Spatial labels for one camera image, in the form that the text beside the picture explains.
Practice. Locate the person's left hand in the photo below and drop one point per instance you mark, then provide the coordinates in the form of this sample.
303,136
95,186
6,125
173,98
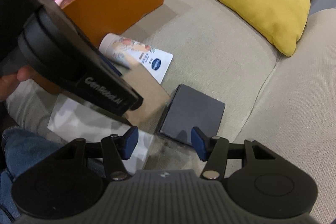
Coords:
9,83

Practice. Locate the white hand cream tube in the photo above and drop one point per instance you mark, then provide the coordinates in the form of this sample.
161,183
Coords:
129,53

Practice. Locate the brown kraft cardboard box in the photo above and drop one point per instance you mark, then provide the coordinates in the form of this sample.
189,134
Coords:
154,96

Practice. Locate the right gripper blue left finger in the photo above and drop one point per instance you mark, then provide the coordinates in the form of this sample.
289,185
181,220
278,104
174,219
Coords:
115,149

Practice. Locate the dark grey square box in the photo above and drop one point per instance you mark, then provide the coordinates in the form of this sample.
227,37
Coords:
190,108

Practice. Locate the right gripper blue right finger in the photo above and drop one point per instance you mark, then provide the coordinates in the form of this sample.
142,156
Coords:
213,151

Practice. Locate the beige fabric sofa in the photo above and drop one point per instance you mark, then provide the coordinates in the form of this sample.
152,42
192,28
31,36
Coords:
287,104

